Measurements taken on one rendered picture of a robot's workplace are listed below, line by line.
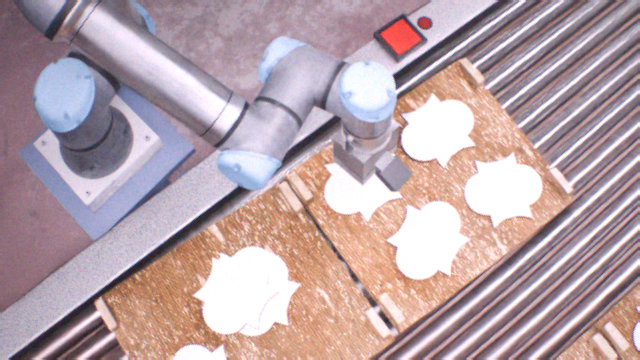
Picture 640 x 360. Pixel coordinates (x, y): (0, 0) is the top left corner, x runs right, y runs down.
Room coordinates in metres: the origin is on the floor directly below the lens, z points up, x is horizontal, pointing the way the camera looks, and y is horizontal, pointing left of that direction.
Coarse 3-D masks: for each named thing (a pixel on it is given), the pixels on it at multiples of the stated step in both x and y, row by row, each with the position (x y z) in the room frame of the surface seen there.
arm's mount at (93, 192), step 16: (128, 112) 0.68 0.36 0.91; (144, 128) 0.64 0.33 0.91; (48, 144) 0.63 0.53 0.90; (144, 144) 0.60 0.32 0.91; (160, 144) 0.61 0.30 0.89; (48, 160) 0.59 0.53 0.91; (128, 160) 0.57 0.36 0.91; (144, 160) 0.58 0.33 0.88; (64, 176) 0.55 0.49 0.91; (112, 176) 0.54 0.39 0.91; (128, 176) 0.55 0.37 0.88; (80, 192) 0.52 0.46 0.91; (96, 192) 0.51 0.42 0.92; (112, 192) 0.52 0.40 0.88; (96, 208) 0.49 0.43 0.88
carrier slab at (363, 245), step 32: (416, 96) 0.63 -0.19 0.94; (448, 96) 0.63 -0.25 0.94; (480, 96) 0.62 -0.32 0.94; (480, 128) 0.56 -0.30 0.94; (512, 128) 0.55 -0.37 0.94; (320, 160) 0.52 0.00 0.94; (480, 160) 0.49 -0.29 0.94; (544, 160) 0.48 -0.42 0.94; (320, 192) 0.46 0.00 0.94; (416, 192) 0.45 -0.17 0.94; (448, 192) 0.44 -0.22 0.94; (544, 192) 0.42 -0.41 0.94; (320, 224) 0.41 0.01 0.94; (352, 224) 0.40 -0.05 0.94; (384, 224) 0.39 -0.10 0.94; (480, 224) 0.37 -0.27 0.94; (512, 224) 0.37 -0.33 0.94; (352, 256) 0.34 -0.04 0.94; (384, 256) 0.34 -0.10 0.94; (480, 256) 0.32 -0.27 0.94; (384, 288) 0.28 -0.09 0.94; (416, 288) 0.27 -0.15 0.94; (448, 288) 0.27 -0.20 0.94; (416, 320) 0.22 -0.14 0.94
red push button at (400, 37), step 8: (400, 24) 0.79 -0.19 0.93; (384, 32) 0.78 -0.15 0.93; (392, 32) 0.78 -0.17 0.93; (400, 32) 0.77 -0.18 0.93; (408, 32) 0.77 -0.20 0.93; (384, 40) 0.76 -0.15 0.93; (392, 40) 0.76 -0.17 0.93; (400, 40) 0.76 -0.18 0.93; (408, 40) 0.76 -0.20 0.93; (416, 40) 0.75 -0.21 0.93; (392, 48) 0.74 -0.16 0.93; (400, 48) 0.74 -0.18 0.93; (408, 48) 0.74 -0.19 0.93
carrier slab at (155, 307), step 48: (192, 240) 0.40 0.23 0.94; (240, 240) 0.39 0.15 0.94; (288, 240) 0.38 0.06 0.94; (144, 288) 0.32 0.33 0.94; (192, 288) 0.31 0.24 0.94; (336, 288) 0.29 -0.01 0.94; (144, 336) 0.23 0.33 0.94; (192, 336) 0.22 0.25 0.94; (240, 336) 0.22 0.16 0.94; (288, 336) 0.21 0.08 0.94; (336, 336) 0.20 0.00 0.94
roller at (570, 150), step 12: (636, 84) 0.63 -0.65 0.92; (624, 96) 0.61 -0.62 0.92; (636, 96) 0.60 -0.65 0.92; (612, 108) 0.58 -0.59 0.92; (624, 108) 0.58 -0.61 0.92; (600, 120) 0.56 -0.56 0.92; (612, 120) 0.56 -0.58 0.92; (576, 132) 0.54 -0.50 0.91; (588, 132) 0.54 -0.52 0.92; (600, 132) 0.54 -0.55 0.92; (564, 144) 0.52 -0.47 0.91; (576, 144) 0.51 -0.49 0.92; (588, 144) 0.51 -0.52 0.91; (552, 156) 0.50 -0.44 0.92; (564, 156) 0.49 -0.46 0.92; (576, 156) 0.49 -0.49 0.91; (552, 168) 0.47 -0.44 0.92; (564, 168) 0.47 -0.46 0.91; (372, 300) 0.27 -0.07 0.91
